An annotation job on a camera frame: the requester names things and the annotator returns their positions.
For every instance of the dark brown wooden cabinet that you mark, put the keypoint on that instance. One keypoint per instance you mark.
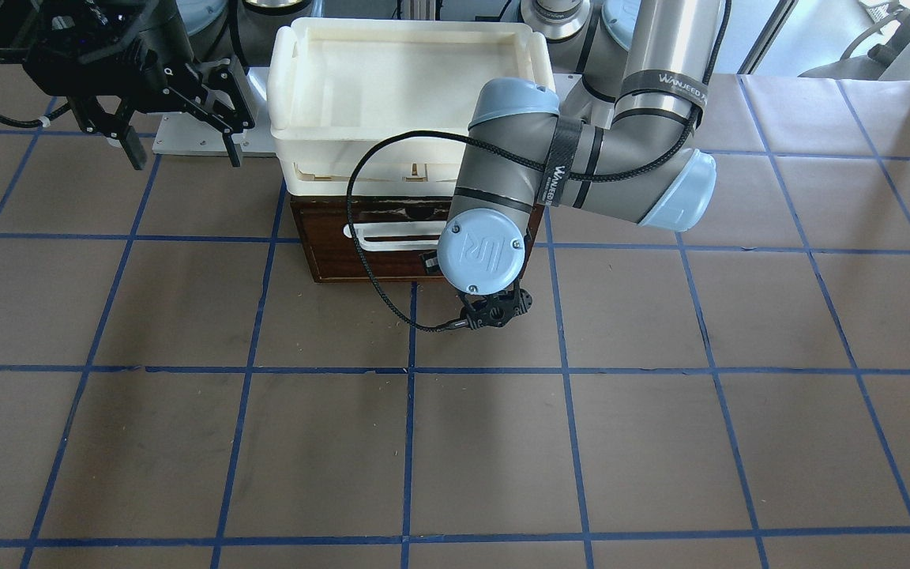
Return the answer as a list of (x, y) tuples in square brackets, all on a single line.
[(305, 192)]

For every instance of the wooden drawer with white handle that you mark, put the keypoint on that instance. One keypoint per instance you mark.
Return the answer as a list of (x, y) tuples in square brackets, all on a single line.
[(395, 237)]

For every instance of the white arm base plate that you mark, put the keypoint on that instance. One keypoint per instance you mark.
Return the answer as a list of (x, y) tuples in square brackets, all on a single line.
[(180, 134)]

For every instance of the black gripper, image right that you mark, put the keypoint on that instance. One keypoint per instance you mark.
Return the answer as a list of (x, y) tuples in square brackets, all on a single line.
[(430, 262)]

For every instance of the silver robot arm, image right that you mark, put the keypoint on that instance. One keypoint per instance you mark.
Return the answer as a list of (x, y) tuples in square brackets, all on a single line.
[(638, 163)]

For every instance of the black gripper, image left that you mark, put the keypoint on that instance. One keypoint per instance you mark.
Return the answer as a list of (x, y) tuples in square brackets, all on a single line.
[(156, 49)]

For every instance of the white plastic tray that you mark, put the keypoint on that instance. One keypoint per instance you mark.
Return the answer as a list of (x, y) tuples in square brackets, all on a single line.
[(338, 86)]

